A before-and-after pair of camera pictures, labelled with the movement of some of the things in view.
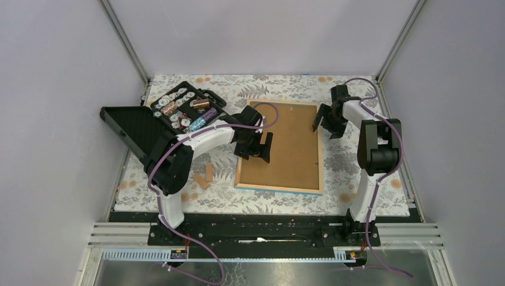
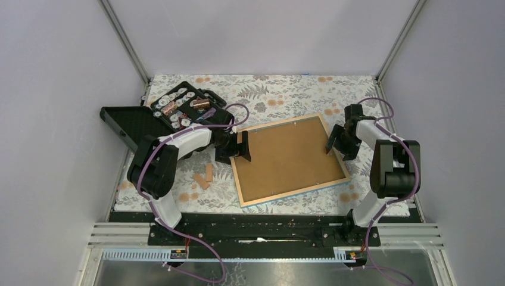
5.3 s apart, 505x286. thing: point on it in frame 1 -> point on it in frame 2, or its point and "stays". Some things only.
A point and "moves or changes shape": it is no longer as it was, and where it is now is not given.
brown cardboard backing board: [294, 159] moves or changes shape
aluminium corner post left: [122, 39] stays
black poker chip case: [174, 108] stays
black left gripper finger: [264, 149] -> [243, 148]
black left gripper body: [250, 144] -> [227, 146]
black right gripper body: [334, 124] -> [348, 145]
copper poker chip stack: [201, 103] stays
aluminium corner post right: [411, 19] stays
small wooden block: [209, 172] stays
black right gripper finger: [323, 110] -> [330, 142]
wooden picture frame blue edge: [295, 158] moves or changes shape
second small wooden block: [199, 179] stays
